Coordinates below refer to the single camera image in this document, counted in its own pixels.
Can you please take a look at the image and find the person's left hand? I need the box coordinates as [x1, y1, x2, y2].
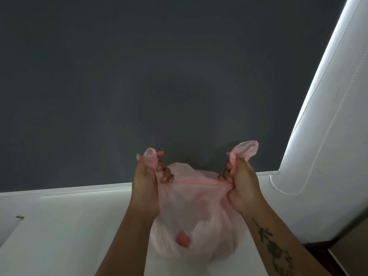
[131, 151, 174, 219]

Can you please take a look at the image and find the person's right hand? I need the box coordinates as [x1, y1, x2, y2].
[217, 152, 266, 217]

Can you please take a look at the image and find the pink plastic bag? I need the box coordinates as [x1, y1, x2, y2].
[143, 140, 259, 263]

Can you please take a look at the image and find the person's left forearm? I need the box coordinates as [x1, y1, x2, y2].
[95, 202, 160, 276]

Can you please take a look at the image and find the person's right forearm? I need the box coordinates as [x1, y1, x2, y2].
[243, 198, 333, 276]

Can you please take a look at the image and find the white cabinet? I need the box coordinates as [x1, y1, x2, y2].
[0, 188, 269, 276]

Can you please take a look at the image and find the dark grey window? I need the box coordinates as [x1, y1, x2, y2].
[0, 0, 350, 193]

